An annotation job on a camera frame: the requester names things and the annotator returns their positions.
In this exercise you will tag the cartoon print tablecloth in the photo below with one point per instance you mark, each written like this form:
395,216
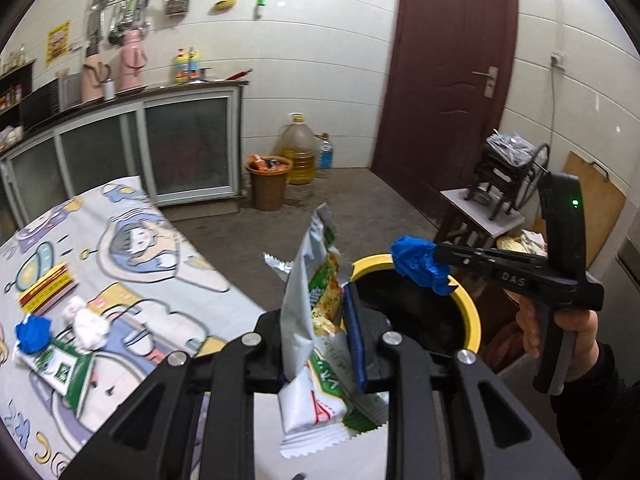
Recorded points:
176,302

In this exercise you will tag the green white flat carton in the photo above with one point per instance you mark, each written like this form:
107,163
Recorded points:
65,369

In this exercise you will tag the brown waste basket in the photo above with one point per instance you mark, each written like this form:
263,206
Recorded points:
268,177

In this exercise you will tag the wire wall basket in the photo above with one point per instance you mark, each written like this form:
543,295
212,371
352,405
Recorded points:
176,7

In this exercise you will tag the yellow wall poster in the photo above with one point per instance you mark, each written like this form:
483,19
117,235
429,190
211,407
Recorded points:
58,42

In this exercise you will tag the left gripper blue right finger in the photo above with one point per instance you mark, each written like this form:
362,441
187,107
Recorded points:
354,336

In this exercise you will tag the yellow wall hook duck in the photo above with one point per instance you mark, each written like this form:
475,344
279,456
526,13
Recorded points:
223,5

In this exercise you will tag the black spice shelf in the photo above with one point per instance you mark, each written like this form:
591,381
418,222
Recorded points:
15,85

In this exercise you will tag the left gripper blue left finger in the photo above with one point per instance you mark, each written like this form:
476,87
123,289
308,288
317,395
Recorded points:
267,368

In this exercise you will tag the pink thermos left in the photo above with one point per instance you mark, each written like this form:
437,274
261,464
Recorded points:
94,75

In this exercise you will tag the black noodle machine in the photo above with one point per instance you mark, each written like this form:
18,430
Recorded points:
507,172

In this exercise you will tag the green wall brush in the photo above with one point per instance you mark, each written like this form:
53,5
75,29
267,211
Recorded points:
259,9

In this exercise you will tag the yellow rim trash bin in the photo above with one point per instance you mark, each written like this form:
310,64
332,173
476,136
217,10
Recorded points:
442,324

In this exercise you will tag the small blue glove piece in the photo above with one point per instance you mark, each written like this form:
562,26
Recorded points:
33,334

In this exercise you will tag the red yellow seasoning box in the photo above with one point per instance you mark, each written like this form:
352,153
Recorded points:
48,290

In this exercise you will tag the large oil jug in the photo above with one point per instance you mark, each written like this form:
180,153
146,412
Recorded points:
299,145

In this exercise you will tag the pink thermos right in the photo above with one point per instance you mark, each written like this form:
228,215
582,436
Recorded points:
132,62

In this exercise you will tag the wooden board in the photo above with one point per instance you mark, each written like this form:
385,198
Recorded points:
603,200

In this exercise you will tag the utensil wall rack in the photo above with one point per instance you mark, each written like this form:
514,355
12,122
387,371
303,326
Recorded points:
110,20

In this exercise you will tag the dark red door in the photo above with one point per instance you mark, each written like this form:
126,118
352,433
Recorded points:
450,73

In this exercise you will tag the yellow detergent bottles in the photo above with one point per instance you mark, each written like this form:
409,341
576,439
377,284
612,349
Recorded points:
187,65

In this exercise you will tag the person right hand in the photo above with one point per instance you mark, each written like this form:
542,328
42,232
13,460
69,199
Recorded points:
583,323

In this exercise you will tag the microwave oven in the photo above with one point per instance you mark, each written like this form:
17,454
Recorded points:
56,97

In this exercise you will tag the pink thermos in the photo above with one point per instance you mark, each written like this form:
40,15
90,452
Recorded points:
94,75
132,62

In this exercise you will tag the kitchen counter cabinet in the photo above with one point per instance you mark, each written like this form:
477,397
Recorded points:
183,142

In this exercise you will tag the small white crumpled tissue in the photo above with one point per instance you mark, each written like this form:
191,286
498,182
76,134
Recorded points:
90,330

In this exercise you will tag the yellow blue snack bag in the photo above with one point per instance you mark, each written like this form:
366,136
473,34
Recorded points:
320,403

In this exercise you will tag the small white stool table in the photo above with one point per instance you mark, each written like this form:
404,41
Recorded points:
469,223

